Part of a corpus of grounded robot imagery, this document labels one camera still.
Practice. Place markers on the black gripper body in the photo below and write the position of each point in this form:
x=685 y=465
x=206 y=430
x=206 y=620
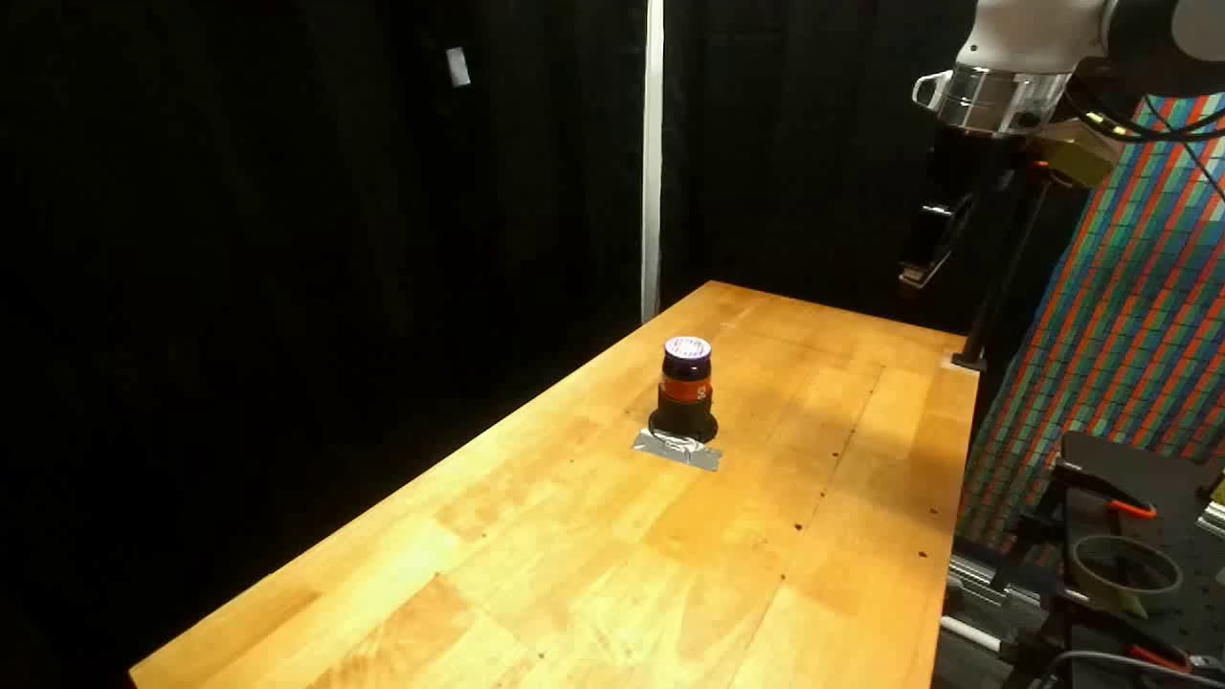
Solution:
x=967 y=161

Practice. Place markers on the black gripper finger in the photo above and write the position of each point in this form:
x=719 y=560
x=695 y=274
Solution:
x=959 y=226
x=920 y=260

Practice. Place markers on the dark upturned cup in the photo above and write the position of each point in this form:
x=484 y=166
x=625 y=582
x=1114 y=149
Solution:
x=685 y=426

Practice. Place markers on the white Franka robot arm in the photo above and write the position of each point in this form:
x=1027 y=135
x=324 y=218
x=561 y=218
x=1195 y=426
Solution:
x=1036 y=33

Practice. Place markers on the colourful checkered cloth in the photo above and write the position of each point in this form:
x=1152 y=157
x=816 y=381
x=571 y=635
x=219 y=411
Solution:
x=1133 y=330

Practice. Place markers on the white vertical pole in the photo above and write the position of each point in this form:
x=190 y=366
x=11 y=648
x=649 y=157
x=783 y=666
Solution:
x=652 y=153

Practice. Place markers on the grey tape patch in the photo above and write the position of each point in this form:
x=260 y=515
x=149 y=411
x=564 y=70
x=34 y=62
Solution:
x=676 y=450

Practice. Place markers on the black perforated board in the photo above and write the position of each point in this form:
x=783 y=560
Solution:
x=1170 y=478

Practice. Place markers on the grey tape roll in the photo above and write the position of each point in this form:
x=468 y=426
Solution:
x=1124 y=570

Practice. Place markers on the small white tag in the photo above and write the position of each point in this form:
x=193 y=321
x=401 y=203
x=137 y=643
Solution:
x=456 y=65

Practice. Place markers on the gold wrist camera block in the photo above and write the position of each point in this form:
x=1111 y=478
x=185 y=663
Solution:
x=1073 y=149

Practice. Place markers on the aluminium rail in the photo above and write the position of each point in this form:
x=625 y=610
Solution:
x=995 y=599

